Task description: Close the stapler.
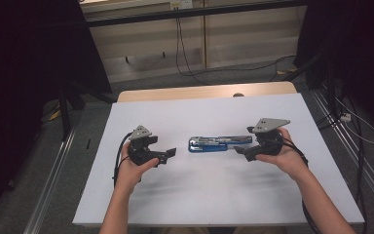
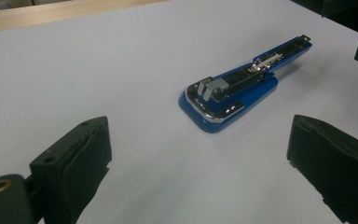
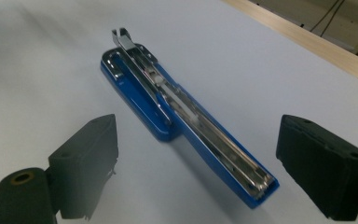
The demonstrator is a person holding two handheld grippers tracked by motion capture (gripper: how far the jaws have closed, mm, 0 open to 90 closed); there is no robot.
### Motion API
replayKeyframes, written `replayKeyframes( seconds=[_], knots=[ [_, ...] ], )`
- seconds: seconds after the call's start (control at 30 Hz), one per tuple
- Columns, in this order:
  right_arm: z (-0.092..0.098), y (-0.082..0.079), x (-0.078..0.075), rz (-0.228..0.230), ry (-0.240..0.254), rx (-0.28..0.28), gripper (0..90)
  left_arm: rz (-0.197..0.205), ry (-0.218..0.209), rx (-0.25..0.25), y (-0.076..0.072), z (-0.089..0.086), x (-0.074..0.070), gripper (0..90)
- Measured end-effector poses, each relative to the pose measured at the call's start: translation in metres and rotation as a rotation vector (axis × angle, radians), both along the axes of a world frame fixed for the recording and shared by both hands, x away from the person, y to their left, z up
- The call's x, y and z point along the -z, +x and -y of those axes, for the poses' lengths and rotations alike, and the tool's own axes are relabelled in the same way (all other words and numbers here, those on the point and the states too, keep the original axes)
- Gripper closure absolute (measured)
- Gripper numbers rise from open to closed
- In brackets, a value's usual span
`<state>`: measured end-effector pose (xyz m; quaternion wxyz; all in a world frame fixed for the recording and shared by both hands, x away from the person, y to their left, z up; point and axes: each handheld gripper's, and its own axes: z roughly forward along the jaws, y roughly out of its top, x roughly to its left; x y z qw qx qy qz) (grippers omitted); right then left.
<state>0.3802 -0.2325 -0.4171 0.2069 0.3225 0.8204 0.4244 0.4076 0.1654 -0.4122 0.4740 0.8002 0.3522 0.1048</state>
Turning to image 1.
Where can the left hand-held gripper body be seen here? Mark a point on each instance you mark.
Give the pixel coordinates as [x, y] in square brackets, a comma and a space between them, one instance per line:
[140, 151]

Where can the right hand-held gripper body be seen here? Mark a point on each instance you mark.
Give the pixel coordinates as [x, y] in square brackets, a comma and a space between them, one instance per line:
[268, 143]

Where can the blue stapler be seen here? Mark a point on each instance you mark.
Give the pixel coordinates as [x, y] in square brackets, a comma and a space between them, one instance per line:
[207, 148]

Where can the person's right hand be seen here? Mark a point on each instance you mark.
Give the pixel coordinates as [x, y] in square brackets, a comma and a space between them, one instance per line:
[289, 159]

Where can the person's left hand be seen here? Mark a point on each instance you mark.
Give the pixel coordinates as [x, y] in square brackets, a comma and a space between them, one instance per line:
[128, 175]

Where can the dark round table knob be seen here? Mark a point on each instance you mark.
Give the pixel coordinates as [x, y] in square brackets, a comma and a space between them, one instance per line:
[238, 95]

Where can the white table sheet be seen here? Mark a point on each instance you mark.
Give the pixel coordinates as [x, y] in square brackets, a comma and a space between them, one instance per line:
[207, 195]

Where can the wooden table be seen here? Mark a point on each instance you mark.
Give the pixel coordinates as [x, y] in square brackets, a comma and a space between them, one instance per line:
[207, 91]

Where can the yellow floor tape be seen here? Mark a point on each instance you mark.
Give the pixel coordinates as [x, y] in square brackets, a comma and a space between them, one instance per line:
[55, 114]
[290, 70]

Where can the black metal stand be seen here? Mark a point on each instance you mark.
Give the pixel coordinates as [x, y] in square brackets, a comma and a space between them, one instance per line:
[65, 110]
[331, 91]

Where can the white plug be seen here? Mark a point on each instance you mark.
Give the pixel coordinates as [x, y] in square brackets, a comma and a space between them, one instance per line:
[345, 117]

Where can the black curtain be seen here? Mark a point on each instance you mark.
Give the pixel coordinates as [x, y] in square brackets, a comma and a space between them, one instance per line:
[29, 48]
[354, 32]

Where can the aluminium floor rail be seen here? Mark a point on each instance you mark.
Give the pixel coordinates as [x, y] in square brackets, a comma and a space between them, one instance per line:
[50, 185]
[354, 152]

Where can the wooden wall post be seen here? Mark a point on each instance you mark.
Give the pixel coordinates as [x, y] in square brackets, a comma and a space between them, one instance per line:
[204, 39]

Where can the wall ledge with black edge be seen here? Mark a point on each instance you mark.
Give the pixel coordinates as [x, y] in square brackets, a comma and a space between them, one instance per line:
[142, 18]

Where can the white wall socket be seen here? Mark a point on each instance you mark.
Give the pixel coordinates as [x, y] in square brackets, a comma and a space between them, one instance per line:
[181, 4]

